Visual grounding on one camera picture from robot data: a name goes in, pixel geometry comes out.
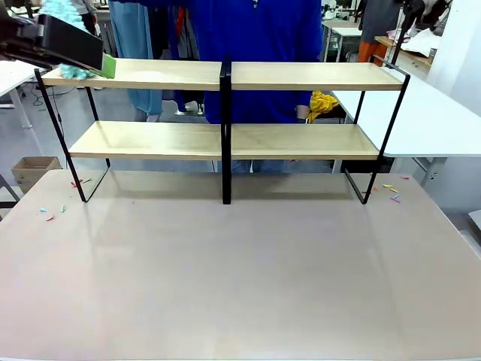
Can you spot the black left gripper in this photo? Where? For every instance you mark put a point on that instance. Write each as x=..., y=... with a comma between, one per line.
x=20, y=39

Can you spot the teal chenille duster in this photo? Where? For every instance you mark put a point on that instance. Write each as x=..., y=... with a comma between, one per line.
x=77, y=72

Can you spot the person's left hand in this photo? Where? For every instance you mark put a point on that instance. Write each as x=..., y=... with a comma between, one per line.
x=302, y=114

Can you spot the bystander in grey top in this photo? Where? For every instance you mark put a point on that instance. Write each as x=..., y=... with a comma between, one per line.
x=90, y=19

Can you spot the light blue hanging garment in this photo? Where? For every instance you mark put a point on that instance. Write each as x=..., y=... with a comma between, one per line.
x=131, y=37

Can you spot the white table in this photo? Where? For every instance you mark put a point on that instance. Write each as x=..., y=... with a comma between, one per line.
x=421, y=120
x=11, y=75
x=345, y=30

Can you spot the wooden two-tier shelf unit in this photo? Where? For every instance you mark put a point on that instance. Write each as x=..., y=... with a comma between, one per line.
x=300, y=75
x=150, y=73

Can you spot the dark hanging clothes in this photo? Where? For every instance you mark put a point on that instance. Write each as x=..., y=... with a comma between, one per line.
x=173, y=34

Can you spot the open cardboard box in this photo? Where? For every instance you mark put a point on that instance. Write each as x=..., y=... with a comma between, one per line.
x=35, y=171

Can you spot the white sneaker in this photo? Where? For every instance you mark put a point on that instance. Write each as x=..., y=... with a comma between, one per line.
x=191, y=107

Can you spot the black stool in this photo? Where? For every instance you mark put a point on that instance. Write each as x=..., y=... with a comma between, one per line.
x=7, y=192

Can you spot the person in blue sweater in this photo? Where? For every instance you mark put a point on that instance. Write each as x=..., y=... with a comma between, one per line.
x=263, y=37

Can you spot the yellow cloth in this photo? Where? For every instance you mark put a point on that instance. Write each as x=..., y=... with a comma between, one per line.
x=323, y=105

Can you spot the bystander in orange trousers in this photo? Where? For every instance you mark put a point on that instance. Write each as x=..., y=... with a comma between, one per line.
x=370, y=49

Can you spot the light wooden table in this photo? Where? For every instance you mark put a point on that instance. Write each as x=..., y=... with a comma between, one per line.
x=383, y=40

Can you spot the white crumpled cloth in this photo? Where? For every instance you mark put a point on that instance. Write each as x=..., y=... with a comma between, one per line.
x=422, y=43

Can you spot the white partition panel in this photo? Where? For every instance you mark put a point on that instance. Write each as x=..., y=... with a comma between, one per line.
x=458, y=45

